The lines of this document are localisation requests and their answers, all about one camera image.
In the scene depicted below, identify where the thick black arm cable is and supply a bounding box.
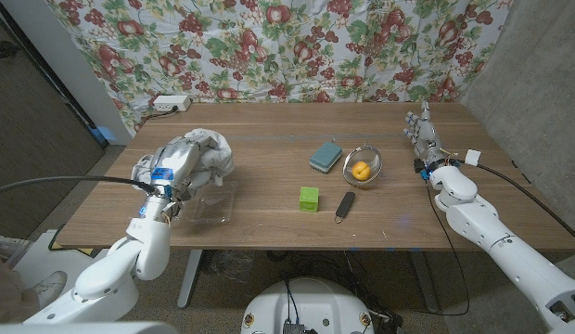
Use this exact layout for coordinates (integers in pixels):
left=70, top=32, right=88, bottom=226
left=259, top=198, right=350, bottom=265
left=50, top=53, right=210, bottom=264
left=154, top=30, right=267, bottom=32
left=477, top=162, right=575, bottom=247
left=0, top=174, right=159, bottom=199

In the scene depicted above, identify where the white sneaker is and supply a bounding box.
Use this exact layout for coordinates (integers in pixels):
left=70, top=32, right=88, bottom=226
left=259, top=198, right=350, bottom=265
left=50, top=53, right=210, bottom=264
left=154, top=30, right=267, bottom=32
left=30, top=271, right=69, bottom=307
left=0, top=236, right=32, bottom=261

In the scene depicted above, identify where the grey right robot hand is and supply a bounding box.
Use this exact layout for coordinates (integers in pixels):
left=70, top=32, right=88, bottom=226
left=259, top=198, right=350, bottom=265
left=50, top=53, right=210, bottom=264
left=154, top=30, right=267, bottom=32
left=403, top=100, right=454, bottom=175

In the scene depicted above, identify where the white floor platform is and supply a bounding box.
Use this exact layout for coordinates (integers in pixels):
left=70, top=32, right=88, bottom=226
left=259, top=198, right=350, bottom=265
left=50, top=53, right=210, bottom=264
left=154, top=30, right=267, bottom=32
left=11, top=229, right=147, bottom=324

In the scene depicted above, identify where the clear plastic bag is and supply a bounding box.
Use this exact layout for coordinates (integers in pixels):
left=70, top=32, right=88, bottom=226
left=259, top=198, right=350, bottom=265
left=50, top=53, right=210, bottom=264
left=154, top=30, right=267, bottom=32
left=208, top=250, right=256, bottom=284

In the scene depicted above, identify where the orange fruit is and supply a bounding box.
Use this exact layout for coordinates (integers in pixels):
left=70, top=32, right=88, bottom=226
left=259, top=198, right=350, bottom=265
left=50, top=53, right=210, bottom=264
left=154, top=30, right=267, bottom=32
left=351, top=161, right=373, bottom=182

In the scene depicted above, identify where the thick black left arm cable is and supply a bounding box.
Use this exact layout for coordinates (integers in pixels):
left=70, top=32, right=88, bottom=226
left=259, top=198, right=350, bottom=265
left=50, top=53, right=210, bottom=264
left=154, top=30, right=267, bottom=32
left=0, top=174, right=159, bottom=199

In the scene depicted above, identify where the white table leg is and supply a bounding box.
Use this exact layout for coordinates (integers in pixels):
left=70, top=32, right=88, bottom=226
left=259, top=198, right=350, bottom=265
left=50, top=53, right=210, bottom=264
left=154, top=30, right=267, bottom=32
left=176, top=250, right=204, bottom=310
left=410, top=250, right=441, bottom=315

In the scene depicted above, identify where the clear plastic clamshell container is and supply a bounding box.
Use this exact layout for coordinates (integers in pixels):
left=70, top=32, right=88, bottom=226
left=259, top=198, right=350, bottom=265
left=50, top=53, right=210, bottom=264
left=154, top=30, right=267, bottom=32
left=169, top=180, right=237, bottom=227

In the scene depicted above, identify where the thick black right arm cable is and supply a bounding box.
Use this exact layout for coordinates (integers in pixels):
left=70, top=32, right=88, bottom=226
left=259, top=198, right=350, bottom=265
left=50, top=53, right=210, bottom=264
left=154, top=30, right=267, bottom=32
left=477, top=162, right=575, bottom=247

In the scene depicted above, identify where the black key fob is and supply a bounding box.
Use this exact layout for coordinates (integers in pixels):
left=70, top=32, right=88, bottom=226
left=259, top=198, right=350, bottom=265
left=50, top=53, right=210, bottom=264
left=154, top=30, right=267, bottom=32
left=334, top=191, right=356, bottom=225

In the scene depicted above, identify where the black door handle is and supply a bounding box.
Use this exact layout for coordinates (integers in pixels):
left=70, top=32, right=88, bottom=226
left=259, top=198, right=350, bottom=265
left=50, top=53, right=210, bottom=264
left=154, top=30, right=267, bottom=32
left=0, top=40, right=20, bottom=60

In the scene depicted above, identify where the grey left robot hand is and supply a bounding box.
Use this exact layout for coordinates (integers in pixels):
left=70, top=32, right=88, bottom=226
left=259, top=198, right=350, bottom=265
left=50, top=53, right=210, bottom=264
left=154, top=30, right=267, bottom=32
left=146, top=137, right=224, bottom=210

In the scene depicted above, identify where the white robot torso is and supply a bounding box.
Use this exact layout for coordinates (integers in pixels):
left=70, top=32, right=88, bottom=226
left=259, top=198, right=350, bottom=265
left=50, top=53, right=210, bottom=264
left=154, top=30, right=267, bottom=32
left=240, top=276, right=376, bottom=334

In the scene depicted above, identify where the teal ribbed sponge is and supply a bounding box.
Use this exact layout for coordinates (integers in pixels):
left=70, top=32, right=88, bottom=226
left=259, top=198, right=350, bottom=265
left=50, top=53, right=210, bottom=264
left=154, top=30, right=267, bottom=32
left=309, top=141, right=344, bottom=174

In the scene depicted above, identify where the brown trouser leg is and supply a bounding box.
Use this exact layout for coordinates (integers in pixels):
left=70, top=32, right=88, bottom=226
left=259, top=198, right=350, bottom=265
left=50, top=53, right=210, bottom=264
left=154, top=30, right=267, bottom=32
left=0, top=250, right=41, bottom=325

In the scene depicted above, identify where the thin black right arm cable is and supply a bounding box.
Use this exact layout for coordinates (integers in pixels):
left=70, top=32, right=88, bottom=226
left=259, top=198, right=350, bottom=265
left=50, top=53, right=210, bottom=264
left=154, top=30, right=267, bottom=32
left=426, top=183, right=471, bottom=317

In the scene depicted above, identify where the white power strip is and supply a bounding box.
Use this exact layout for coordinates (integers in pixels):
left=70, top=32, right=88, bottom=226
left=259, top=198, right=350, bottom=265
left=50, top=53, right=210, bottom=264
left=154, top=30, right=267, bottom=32
left=152, top=95, right=193, bottom=112

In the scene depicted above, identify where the blue plastic piece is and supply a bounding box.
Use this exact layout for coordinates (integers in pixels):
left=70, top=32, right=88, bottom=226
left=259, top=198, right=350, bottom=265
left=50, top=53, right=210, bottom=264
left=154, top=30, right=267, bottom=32
left=90, top=125, right=118, bottom=145

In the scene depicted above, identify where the green sticky note block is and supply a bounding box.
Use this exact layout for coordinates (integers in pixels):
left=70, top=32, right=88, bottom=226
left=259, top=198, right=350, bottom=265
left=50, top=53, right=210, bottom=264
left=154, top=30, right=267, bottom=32
left=299, top=186, right=321, bottom=213

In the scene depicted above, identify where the grey shirt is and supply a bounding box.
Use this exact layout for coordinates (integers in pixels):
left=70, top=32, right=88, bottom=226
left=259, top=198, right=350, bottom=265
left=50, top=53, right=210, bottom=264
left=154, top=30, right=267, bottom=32
left=131, top=128, right=236, bottom=189

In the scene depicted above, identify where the clear glass bowl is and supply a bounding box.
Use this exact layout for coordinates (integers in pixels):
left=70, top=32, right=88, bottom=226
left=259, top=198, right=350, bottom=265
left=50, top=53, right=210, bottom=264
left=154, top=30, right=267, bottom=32
left=341, top=145, right=383, bottom=187

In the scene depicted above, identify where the floral fruit print backdrop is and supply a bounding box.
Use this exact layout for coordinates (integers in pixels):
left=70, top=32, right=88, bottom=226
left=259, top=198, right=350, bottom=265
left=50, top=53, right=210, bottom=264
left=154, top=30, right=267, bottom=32
left=45, top=0, right=515, bottom=135

